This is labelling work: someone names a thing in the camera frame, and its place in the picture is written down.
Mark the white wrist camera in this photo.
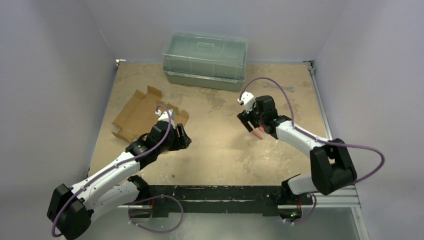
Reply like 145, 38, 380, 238
155, 109, 176, 122
237, 91, 255, 109

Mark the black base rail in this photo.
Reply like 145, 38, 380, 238
117, 184, 314, 218

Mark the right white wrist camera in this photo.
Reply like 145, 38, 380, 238
237, 91, 255, 109

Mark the red pen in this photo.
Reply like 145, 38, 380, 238
252, 126, 265, 140

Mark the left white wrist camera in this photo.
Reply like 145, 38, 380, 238
155, 109, 176, 122

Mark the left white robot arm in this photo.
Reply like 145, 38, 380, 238
47, 120, 192, 240

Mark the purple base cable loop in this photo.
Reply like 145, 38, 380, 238
127, 194, 185, 234

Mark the silver wrench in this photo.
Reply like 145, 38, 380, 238
263, 82, 295, 93

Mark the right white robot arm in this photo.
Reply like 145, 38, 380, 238
237, 92, 357, 204

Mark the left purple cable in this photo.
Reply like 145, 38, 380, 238
50, 104, 173, 238

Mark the green plastic storage box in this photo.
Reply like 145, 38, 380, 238
162, 32, 249, 92

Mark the aluminium frame rail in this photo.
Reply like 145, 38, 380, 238
59, 195, 370, 240

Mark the brown cardboard box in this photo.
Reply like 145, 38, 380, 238
112, 86, 189, 143

